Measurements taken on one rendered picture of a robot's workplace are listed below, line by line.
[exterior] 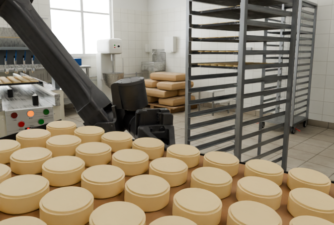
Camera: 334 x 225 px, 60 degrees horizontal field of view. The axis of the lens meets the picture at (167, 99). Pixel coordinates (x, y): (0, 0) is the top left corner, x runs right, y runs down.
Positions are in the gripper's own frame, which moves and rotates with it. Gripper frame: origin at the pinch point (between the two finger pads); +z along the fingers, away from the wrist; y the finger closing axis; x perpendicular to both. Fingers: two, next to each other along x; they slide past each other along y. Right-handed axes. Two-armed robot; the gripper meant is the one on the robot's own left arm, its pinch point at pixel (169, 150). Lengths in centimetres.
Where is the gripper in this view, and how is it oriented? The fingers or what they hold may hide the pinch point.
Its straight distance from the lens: 48.5
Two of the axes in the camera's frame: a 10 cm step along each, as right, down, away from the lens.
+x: -9.2, 0.4, -3.9
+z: 3.9, 1.9, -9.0
